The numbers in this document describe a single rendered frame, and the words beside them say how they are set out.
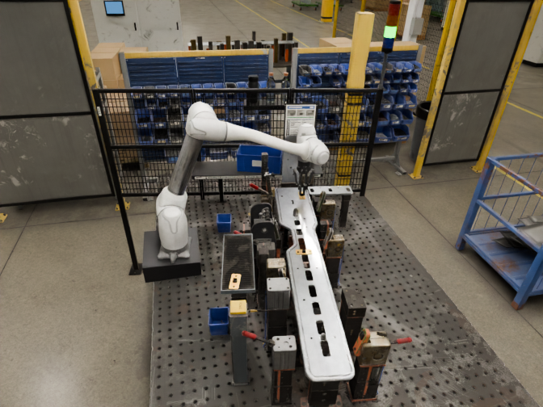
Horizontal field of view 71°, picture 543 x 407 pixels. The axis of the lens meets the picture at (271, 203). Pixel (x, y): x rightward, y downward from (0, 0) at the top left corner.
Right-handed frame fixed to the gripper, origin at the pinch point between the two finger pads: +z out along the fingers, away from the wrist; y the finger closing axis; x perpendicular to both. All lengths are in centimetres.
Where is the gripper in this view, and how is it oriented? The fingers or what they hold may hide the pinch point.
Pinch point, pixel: (302, 189)
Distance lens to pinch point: 232.9
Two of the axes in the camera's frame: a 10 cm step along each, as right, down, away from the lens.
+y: 10.0, -0.2, 0.7
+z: -0.2, 8.4, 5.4
